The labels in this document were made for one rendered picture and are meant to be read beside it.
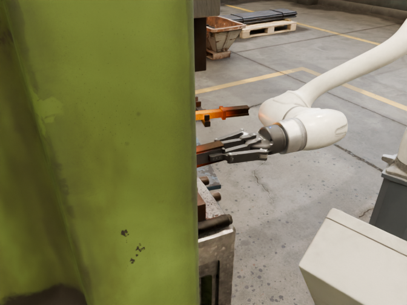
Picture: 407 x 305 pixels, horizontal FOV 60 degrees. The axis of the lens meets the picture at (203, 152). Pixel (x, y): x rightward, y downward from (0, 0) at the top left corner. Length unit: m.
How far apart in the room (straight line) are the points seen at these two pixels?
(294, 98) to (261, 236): 1.17
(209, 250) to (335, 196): 1.77
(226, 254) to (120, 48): 0.66
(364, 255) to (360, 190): 2.19
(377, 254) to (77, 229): 0.29
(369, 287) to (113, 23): 0.33
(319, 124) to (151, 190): 0.71
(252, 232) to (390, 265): 1.72
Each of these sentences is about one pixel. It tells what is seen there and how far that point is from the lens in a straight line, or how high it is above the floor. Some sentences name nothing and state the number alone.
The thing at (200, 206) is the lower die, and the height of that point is 0.98.
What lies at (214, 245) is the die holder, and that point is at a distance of 0.79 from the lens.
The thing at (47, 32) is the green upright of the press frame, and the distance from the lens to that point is 0.22.
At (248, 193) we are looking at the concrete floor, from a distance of 2.37.
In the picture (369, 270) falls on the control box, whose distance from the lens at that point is 0.41.
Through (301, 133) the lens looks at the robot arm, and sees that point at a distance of 0.91.
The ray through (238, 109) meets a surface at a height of 0.94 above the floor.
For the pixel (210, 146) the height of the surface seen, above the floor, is 1.04.
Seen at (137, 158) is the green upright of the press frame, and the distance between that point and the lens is 0.26.
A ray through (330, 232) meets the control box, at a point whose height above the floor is 1.19.
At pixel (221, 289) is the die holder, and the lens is 0.92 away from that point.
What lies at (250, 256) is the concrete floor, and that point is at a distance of 1.97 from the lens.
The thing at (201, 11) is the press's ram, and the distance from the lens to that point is 0.52.
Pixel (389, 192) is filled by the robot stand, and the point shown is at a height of 0.52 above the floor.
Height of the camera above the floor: 1.46
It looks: 32 degrees down
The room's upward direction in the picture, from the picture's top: straight up
